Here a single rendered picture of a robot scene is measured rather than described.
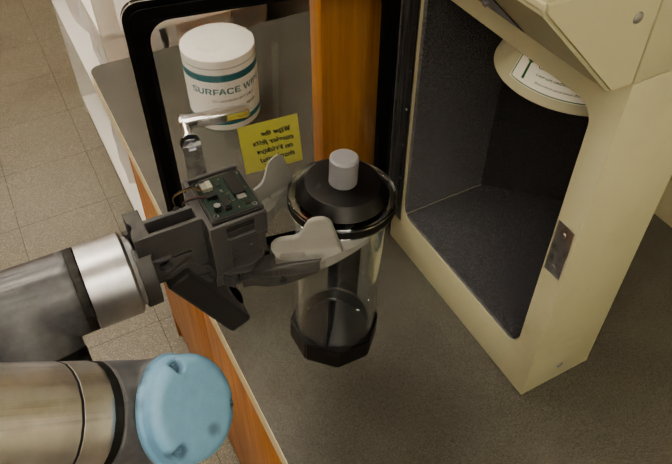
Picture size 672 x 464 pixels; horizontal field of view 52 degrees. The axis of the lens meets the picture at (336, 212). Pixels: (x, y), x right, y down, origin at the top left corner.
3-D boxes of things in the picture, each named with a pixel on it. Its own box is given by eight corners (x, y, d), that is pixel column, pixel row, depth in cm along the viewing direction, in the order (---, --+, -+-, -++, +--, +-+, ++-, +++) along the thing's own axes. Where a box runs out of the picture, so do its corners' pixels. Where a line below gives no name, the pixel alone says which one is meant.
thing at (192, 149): (208, 182, 84) (202, 146, 80) (190, 186, 84) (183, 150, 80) (205, 172, 86) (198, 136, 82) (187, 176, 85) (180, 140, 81)
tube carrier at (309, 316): (351, 280, 87) (362, 146, 73) (396, 342, 81) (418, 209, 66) (273, 309, 83) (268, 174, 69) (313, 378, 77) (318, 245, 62)
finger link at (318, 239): (374, 224, 60) (268, 230, 59) (371, 269, 64) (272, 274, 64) (370, 200, 62) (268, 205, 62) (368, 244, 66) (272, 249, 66)
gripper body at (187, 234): (275, 210, 59) (137, 260, 55) (280, 275, 65) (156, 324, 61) (241, 159, 64) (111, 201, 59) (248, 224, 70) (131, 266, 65)
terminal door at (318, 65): (385, 220, 103) (404, -39, 75) (181, 269, 96) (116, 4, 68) (383, 216, 103) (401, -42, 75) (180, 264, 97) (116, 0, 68)
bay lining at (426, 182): (535, 159, 109) (595, -63, 84) (662, 270, 92) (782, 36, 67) (403, 211, 100) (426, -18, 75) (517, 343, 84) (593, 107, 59)
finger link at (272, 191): (320, 139, 68) (257, 188, 63) (320, 183, 73) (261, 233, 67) (296, 127, 70) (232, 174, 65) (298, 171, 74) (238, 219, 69)
